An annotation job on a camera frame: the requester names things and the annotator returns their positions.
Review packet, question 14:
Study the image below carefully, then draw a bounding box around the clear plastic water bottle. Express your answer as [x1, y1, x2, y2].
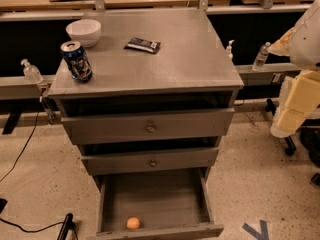
[252, 42, 271, 71]

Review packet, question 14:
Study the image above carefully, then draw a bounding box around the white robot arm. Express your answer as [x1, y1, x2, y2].
[268, 0, 320, 138]

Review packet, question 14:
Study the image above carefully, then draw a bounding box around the dark snack packet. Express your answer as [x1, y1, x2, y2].
[125, 37, 161, 54]

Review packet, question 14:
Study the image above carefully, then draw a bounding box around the black stand on floor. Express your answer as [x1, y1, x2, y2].
[57, 213, 78, 240]

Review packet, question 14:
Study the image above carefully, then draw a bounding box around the black floor cable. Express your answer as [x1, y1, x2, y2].
[0, 112, 41, 184]

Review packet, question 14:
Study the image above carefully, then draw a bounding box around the brass drawer knob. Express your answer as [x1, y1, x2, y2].
[149, 160, 157, 167]
[147, 124, 156, 133]

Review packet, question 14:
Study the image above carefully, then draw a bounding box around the white ceramic bowl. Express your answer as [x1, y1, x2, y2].
[66, 19, 101, 47]

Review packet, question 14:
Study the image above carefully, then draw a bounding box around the grey middle drawer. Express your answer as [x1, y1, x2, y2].
[81, 148, 219, 176]

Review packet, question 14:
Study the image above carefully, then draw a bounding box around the grey wooden drawer cabinet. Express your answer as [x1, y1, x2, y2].
[47, 7, 245, 192]

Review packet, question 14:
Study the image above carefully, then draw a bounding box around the brass middle drawer knob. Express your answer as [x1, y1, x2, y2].
[149, 160, 157, 167]

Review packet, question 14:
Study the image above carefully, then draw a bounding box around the orange fruit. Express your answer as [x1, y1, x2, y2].
[126, 217, 140, 230]

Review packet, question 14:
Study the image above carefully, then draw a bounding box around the small white pump bottle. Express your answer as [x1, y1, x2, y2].
[226, 40, 234, 60]

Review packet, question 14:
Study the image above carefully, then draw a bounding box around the brass top drawer knob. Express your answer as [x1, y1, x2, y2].
[147, 124, 156, 133]

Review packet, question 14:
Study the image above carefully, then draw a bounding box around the blue soda can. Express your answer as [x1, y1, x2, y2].
[60, 41, 93, 82]

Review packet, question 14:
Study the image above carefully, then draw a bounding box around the grey open bottom drawer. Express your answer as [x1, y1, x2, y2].
[87, 168, 224, 240]

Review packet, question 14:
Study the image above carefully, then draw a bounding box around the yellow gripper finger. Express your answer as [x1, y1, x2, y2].
[285, 70, 320, 115]
[270, 107, 305, 138]

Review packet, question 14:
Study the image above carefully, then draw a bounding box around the grey top drawer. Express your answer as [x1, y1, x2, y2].
[62, 108, 234, 145]

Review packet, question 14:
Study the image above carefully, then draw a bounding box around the clear sanitizer pump bottle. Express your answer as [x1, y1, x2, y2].
[21, 59, 43, 84]

